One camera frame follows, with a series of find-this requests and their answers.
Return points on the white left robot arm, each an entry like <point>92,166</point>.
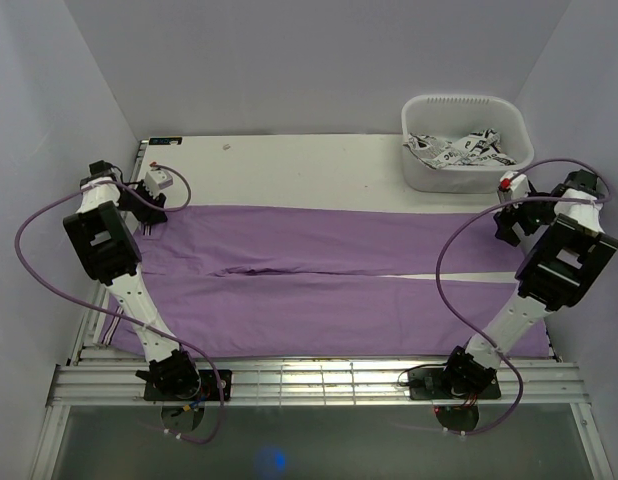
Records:
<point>110,255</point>

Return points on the black blue label sticker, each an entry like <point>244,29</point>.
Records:
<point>165,141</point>

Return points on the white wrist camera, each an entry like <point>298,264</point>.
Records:
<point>513,185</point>
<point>156,180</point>

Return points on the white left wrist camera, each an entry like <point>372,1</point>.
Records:
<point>156,180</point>

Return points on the purple trousers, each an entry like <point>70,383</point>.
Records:
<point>242,281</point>

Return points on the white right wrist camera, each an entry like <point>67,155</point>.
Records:
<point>513,185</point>

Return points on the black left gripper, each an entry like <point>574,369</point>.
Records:
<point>151,215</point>

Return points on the aluminium rail frame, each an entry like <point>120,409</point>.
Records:
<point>103,377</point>

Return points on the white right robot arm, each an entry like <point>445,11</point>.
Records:
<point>570,254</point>

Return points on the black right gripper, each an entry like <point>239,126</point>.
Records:
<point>506,218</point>

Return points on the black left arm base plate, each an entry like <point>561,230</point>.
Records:
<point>208,388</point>

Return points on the white plastic basket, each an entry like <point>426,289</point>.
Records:
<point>453,117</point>

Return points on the black white printed trousers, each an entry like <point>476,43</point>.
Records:
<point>480,148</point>

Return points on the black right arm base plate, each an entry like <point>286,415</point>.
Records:
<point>433,382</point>

